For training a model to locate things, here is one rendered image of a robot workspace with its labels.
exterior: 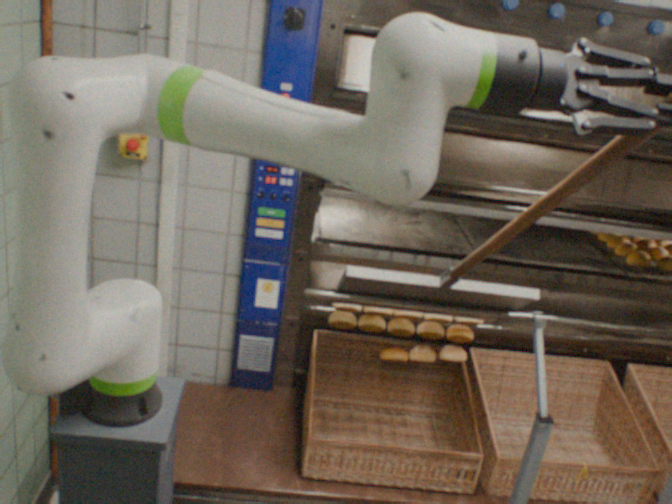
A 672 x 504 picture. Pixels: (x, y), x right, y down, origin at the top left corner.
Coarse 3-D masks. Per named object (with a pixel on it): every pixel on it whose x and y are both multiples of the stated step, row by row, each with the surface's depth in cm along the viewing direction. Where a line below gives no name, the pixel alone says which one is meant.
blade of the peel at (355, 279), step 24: (336, 288) 193; (360, 288) 186; (384, 288) 183; (408, 288) 181; (432, 288) 178; (456, 288) 177; (480, 288) 178; (504, 288) 179; (528, 288) 180; (432, 312) 208
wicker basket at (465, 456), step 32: (320, 352) 233; (352, 352) 234; (320, 384) 234; (352, 384) 235; (416, 384) 237; (448, 384) 237; (320, 416) 228; (352, 416) 231; (384, 416) 234; (416, 416) 237; (448, 416) 238; (320, 448) 195; (352, 448) 195; (384, 448) 195; (416, 448) 196; (448, 448) 222; (480, 448) 200; (352, 480) 199; (384, 480) 200; (416, 480) 200; (448, 480) 200
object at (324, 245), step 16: (320, 240) 225; (336, 240) 227; (352, 256) 225; (368, 256) 225; (384, 256) 225; (400, 256) 226; (416, 256) 226; (432, 256) 227; (448, 256) 229; (464, 256) 231; (496, 272) 230; (512, 272) 230; (528, 272) 230; (544, 272) 231; (560, 272) 231; (576, 272) 233; (592, 272) 236; (608, 272) 238; (624, 288) 234; (640, 288) 235; (656, 288) 235
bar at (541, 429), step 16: (320, 288) 189; (384, 304) 190; (400, 304) 191; (416, 304) 191; (432, 304) 192; (448, 304) 192; (528, 320) 195; (544, 320) 194; (560, 320) 195; (576, 320) 196; (592, 320) 197; (544, 384) 188; (544, 400) 186; (544, 416) 184; (544, 432) 183; (528, 448) 187; (544, 448) 185; (528, 464) 187; (528, 480) 189; (512, 496) 194; (528, 496) 191
